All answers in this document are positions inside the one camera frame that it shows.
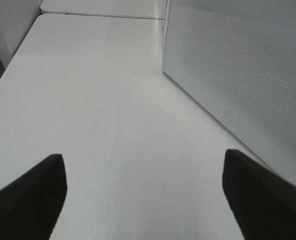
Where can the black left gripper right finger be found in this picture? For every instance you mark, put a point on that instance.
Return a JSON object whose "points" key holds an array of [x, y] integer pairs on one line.
{"points": [[263, 204]]}

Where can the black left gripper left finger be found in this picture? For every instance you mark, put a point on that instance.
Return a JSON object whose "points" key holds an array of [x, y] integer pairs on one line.
{"points": [[30, 205]]}

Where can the white microwave door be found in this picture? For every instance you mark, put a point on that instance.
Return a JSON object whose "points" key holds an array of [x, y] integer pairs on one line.
{"points": [[237, 58]]}

